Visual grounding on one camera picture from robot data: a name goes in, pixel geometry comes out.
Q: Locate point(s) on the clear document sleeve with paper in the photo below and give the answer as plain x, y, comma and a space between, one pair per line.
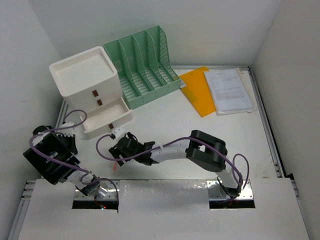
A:
229, 92

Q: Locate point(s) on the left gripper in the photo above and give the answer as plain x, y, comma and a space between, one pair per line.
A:
72, 144

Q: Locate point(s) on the white drawer cabinet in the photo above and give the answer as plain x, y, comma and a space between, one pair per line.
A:
90, 65

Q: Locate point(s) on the green file organizer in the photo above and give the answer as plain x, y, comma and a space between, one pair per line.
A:
143, 65

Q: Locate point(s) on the orange plastic folder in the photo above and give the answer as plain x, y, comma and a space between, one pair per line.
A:
197, 91

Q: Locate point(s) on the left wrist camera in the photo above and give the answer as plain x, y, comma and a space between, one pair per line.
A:
67, 126

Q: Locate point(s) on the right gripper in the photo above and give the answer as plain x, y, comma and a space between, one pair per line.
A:
117, 151

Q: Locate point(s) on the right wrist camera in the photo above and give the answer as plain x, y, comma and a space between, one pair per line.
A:
118, 132

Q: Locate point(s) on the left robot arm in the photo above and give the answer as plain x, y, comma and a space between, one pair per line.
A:
53, 155

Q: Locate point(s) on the brown middle drawer tab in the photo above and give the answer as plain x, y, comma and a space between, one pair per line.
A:
99, 101

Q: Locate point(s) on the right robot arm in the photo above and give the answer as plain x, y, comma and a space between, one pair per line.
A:
204, 150

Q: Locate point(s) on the white bottom drawer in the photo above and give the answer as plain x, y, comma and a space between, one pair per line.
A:
97, 121

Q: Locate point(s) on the orange pen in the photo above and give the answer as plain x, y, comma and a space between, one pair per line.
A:
114, 167

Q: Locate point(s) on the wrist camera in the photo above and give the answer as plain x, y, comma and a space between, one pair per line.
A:
118, 132
67, 126

